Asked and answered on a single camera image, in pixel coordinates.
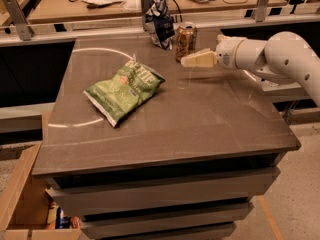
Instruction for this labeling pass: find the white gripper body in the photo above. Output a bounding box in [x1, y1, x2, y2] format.
[216, 34, 246, 69]

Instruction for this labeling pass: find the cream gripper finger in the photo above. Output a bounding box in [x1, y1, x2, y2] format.
[181, 48, 217, 67]

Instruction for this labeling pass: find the orange soda can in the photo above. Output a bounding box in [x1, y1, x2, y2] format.
[176, 22, 197, 61]

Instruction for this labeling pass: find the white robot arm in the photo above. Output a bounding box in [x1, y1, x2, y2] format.
[181, 31, 320, 106]

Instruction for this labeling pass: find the blue white chip bag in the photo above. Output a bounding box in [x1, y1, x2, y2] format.
[145, 0, 175, 50]

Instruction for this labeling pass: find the green chip bag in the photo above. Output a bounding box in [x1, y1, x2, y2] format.
[84, 60, 165, 127]

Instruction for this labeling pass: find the wooden desk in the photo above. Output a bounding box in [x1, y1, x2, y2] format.
[26, 0, 291, 26]

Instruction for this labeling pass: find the cardboard box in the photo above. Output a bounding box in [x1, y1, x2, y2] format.
[0, 110, 84, 240]

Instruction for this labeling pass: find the metal railing frame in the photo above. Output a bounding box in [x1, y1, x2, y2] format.
[1, 0, 320, 41]

